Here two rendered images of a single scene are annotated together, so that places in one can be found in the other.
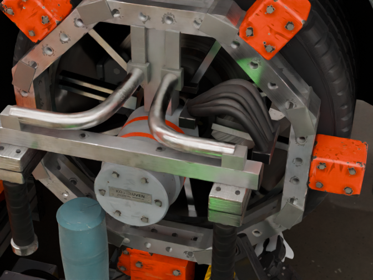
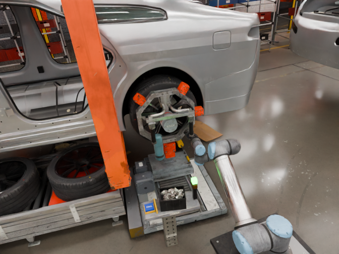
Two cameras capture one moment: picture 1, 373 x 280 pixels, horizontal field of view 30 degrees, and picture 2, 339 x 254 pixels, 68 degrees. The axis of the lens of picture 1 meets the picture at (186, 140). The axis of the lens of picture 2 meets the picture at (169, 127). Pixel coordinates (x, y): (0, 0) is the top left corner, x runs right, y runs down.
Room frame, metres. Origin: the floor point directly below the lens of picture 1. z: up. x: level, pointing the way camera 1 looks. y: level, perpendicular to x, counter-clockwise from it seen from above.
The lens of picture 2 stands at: (-0.85, 0.92, 1.99)
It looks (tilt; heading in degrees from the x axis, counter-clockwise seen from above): 31 degrees down; 334
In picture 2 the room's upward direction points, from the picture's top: 5 degrees counter-clockwise
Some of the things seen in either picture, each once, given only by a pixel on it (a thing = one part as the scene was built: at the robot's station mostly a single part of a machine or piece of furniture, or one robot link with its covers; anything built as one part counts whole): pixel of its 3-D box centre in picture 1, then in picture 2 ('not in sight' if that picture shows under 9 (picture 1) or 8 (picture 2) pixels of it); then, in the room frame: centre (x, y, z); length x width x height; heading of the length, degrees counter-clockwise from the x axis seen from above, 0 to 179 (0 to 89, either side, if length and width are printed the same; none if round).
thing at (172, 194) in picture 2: not in sight; (172, 197); (0.41, 0.35, 0.51); 0.20 x 0.14 x 0.13; 66
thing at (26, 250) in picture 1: (19, 211); (153, 135); (0.84, 0.27, 0.83); 0.04 x 0.04 x 0.16
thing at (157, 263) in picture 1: (168, 264); (168, 146); (1.06, 0.03, 0.48); 0.16 x 0.12 x 0.17; 165
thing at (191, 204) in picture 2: not in sight; (170, 205); (0.41, 0.36, 0.44); 0.43 x 0.17 x 0.03; 75
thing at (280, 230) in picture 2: not in sight; (276, 232); (-0.24, -0.03, 0.59); 0.17 x 0.15 x 0.18; 75
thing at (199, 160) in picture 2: not in sight; (200, 157); (0.71, -0.11, 0.51); 0.12 x 0.09 x 0.12; 75
